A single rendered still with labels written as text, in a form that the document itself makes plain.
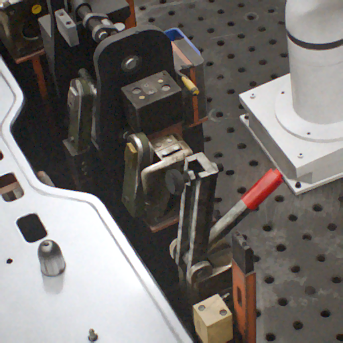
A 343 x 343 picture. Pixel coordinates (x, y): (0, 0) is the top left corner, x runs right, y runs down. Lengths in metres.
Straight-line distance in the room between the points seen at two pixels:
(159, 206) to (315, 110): 0.47
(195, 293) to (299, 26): 0.56
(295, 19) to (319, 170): 0.29
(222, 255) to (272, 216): 0.50
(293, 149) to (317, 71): 0.15
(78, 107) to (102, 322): 0.33
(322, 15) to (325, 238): 0.39
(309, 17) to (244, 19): 0.56
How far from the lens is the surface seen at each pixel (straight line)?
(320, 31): 1.48
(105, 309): 1.12
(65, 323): 1.12
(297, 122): 1.63
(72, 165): 1.35
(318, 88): 1.56
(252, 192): 1.05
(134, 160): 1.17
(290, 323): 1.46
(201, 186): 0.96
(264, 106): 1.68
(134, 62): 1.22
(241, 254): 0.93
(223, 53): 1.91
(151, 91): 1.20
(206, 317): 1.02
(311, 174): 1.61
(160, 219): 1.25
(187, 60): 1.32
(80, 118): 1.28
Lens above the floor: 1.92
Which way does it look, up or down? 47 degrees down
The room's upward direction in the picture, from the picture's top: 6 degrees counter-clockwise
